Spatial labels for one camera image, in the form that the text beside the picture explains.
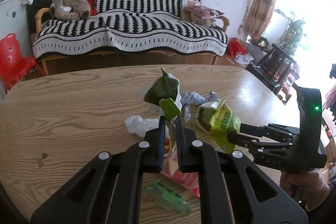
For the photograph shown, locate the red bear plastic chair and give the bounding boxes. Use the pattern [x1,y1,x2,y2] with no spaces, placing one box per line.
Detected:
[1,34,46,93]

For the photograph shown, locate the red bag on floor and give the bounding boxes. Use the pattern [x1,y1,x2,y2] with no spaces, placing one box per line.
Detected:
[227,38,248,58]

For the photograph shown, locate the wooden sofa frame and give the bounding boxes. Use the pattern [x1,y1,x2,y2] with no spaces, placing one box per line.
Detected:
[34,7,231,76]

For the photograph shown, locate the white cabinet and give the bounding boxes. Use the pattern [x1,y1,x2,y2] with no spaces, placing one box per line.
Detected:
[0,0,31,55]

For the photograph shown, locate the floral pillow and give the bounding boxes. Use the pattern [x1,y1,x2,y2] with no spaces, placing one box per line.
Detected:
[183,6,224,28]

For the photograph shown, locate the black plant stand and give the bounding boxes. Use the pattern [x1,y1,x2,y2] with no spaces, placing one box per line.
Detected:
[245,44,297,95]

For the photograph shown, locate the red pillow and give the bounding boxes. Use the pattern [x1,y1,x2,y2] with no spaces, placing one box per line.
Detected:
[86,0,97,16]

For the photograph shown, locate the red pink wrapper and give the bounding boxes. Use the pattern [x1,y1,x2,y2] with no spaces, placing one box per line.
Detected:
[161,138,200,198]

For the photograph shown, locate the green potted plant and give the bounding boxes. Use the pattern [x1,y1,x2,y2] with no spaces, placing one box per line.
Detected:
[276,19,306,57]

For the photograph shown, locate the green plastic piece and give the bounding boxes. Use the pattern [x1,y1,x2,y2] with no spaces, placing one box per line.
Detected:
[145,181,192,217]

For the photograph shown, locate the torn green cardboard box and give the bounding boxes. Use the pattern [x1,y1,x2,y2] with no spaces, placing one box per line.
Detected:
[141,67,182,150]

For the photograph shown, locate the crumpled white tissue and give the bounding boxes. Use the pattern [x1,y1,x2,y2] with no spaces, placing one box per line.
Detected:
[124,115,159,138]

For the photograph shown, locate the black white striped sofa blanket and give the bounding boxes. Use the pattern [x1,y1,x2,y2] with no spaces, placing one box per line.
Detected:
[33,0,228,58]

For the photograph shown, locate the right hand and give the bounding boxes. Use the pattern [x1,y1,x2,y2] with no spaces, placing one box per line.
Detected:
[280,169,330,210]

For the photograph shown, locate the beige plush toy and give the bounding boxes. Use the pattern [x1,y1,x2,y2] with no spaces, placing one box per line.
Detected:
[50,0,91,20]

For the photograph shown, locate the green snack bag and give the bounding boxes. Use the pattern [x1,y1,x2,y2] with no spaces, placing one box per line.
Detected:
[197,100,241,153]

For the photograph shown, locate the blue white wrapper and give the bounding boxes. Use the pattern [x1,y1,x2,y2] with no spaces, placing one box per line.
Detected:
[181,92,220,123]

